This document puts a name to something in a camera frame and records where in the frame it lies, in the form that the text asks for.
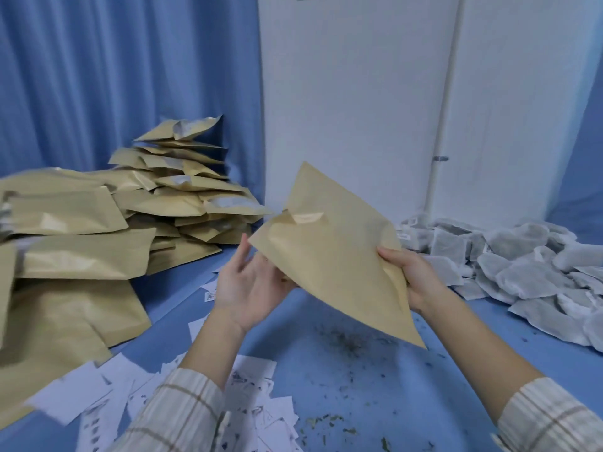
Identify person's left hand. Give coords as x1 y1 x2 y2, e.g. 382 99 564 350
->
213 232 298 334

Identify person's right hand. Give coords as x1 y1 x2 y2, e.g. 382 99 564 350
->
376 247 451 316

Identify kraft paper pouch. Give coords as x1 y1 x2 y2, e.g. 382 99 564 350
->
247 161 427 350

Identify pile of white tea bags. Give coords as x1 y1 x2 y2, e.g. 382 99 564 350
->
395 213 603 353

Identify white paper labels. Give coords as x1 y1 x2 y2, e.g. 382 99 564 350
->
26 263 302 452

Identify pile of kraft pouches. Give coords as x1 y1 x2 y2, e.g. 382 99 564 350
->
0 115 274 429

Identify person's right forearm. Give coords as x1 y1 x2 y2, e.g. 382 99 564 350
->
419 291 603 452

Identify person's left forearm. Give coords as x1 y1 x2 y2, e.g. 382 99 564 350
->
111 315 246 452

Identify blue table cover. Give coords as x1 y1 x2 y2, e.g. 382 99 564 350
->
0 230 603 452

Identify blue curtain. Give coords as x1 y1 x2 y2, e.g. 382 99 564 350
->
0 0 264 203
546 51 603 245

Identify white wall pipe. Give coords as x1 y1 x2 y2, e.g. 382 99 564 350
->
423 0 467 217

